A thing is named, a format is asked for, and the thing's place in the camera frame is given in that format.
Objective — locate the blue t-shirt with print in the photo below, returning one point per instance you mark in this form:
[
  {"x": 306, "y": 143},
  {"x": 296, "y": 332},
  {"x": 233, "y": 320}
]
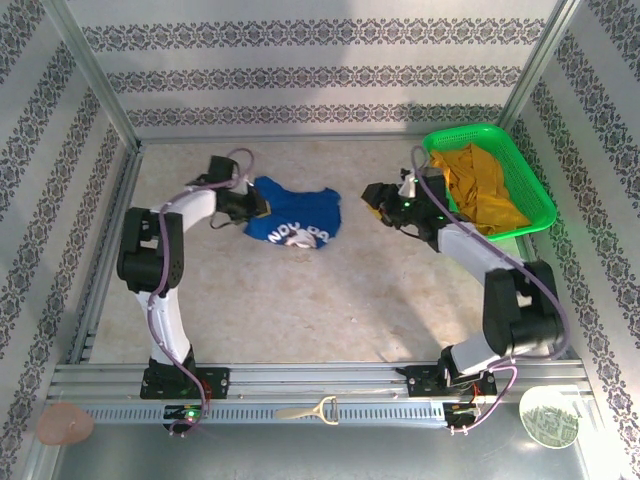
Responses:
[{"x": 300, "y": 210}]

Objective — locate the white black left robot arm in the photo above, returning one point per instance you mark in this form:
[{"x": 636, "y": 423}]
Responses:
[{"x": 165, "y": 320}]

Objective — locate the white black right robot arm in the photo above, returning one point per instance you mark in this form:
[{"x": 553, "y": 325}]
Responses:
[{"x": 475, "y": 250}]

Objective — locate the yellow cloth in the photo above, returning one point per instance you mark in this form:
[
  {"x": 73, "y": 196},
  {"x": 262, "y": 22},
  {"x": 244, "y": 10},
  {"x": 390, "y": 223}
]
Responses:
[{"x": 490, "y": 185}]

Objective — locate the green plastic mesh basket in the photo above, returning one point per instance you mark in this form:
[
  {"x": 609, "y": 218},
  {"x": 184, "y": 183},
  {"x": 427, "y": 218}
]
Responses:
[{"x": 530, "y": 185}]

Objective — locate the right control board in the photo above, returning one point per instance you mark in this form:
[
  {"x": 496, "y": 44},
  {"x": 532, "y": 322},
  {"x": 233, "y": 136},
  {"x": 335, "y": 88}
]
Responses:
[{"x": 460, "y": 411}]

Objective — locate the beige vegetable peeler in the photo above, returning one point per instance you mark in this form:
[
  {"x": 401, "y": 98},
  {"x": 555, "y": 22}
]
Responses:
[{"x": 300, "y": 413}]

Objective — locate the left control board green light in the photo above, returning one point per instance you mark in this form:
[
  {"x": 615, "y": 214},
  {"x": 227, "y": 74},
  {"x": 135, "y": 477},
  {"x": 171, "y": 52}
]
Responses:
[{"x": 187, "y": 414}]

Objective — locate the green patterned white bowl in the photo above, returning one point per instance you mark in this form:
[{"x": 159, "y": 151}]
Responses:
[{"x": 547, "y": 420}]

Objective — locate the pink plastic cup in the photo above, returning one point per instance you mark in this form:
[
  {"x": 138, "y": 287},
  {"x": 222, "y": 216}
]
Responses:
[{"x": 65, "y": 425}]

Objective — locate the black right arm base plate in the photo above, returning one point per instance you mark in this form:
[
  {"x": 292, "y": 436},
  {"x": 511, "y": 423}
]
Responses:
[{"x": 422, "y": 380}]

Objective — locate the aluminium frame post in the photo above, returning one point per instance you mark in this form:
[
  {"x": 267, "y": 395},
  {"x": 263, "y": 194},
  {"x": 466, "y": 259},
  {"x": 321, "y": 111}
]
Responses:
[
  {"x": 90, "y": 70},
  {"x": 530, "y": 70}
]

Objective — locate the aluminium mounting rail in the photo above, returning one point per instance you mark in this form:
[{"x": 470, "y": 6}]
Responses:
[{"x": 310, "y": 377}]

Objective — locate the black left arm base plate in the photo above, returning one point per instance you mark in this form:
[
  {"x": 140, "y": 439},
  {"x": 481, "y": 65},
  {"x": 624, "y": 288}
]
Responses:
[{"x": 217, "y": 382}]

